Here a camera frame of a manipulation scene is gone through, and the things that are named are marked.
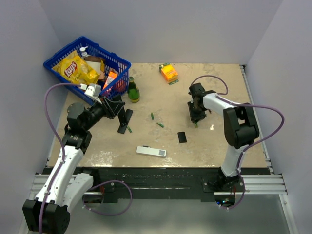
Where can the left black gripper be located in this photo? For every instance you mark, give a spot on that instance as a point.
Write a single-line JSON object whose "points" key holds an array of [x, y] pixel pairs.
{"points": [[111, 108]]}

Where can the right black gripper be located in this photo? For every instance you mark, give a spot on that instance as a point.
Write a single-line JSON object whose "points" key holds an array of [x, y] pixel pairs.
{"points": [[194, 116]]}

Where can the black battery cover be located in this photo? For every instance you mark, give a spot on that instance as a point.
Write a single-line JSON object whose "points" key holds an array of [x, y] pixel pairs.
{"points": [[182, 137]]}

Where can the black remote control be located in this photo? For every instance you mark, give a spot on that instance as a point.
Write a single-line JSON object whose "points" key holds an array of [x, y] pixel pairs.
{"points": [[122, 130], [122, 117]]}

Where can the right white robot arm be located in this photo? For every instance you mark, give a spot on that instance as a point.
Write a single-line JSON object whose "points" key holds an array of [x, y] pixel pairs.
{"points": [[240, 125]]}

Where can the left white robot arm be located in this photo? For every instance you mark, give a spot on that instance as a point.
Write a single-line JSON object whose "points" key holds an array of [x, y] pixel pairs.
{"points": [[50, 211]]}

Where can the white remote control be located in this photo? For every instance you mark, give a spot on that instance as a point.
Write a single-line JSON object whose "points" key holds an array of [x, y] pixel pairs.
{"points": [[151, 151]]}

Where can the green glass bottle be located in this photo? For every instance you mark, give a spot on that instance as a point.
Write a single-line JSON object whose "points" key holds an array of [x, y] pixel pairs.
{"points": [[133, 91]]}

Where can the orange white carton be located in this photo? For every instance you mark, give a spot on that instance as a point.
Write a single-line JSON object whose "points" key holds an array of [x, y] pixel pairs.
{"points": [[110, 78]]}

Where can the brown white snack package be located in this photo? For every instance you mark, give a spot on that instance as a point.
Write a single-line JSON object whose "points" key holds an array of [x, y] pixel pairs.
{"points": [[98, 64]]}

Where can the orange sponge pack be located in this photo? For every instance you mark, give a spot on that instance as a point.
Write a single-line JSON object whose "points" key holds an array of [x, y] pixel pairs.
{"points": [[168, 72]]}

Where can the blue plastic basket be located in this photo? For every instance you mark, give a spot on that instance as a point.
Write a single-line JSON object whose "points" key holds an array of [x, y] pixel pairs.
{"points": [[118, 86]]}

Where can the yellow Lays chips bag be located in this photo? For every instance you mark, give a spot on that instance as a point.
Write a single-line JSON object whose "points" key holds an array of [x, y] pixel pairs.
{"points": [[74, 69]]}

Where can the white pump bottle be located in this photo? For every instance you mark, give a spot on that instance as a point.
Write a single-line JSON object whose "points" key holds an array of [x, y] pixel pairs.
{"points": [[83, 51]]}

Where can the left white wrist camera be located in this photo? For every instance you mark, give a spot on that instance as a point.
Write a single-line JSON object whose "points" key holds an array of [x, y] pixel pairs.
{"points": [[91, 90]]}

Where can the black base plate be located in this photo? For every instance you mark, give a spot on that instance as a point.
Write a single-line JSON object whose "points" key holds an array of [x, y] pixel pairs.
{"points": [[188, 183]]}

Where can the aluminium frame rail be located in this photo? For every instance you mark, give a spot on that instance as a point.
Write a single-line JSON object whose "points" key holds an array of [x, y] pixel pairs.
{"points": [[253, 181]]}

